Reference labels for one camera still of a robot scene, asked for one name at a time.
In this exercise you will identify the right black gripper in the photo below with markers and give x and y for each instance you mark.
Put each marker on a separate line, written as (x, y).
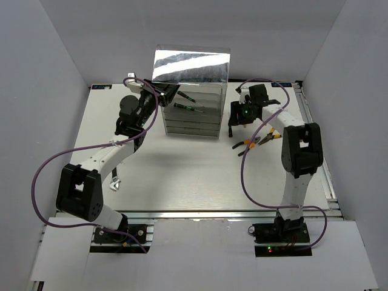
(236, 108)

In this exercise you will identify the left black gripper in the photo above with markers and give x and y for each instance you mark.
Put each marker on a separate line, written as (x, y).
(170, 91)

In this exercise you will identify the green black screwdriver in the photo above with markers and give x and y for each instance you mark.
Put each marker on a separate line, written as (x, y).
(185, 107)
(230, 125)
(182, 94)

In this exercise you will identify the clear plastic drawer cabinet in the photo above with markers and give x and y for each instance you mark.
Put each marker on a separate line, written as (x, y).
(182, 122)

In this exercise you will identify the clear hinged cabinet lid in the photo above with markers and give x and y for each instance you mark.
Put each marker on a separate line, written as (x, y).
(183, 64)

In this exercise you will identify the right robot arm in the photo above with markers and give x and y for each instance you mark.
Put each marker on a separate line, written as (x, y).
(289, 214)

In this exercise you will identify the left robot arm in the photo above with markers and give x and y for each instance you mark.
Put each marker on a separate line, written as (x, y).
(80, 188)

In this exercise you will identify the right blue label sticker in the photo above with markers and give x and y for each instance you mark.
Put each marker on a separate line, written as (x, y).
(282, 84)

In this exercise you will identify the blue label sticker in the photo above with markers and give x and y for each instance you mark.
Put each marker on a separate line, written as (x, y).
(101, 87)
(282, 84)

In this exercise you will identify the left blue label sticker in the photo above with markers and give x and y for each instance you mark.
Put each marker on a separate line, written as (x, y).
(101, 87)

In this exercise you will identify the silver adjustable wrench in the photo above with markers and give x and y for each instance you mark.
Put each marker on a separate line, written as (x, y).
(115, 181)

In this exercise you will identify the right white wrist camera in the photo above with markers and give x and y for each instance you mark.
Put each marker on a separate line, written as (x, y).
(244, 96)

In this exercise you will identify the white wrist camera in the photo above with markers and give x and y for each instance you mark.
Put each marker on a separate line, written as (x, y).
(133, 85)
(244, 96)

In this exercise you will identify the orange handled pliers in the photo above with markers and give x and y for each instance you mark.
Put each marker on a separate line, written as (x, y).
(246, 143)

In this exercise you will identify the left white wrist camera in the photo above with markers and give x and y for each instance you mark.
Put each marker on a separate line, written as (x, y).
(133, 85)

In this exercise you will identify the yellow handled small pliers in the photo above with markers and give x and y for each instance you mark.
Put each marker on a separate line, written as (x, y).
(270, 136)

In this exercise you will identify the front aluminium rail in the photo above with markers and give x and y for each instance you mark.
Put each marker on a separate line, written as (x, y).
(201, 214)

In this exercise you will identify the aluminium rail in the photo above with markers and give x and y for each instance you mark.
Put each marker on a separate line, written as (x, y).
(201, 214)
(309, 158)

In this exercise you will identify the right aluminium rail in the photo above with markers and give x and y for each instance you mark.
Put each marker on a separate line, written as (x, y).
(309, 158)

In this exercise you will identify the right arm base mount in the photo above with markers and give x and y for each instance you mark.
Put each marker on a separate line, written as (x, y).
(269, 243)

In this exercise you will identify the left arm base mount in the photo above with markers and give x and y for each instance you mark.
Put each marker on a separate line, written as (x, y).
(107, 242)

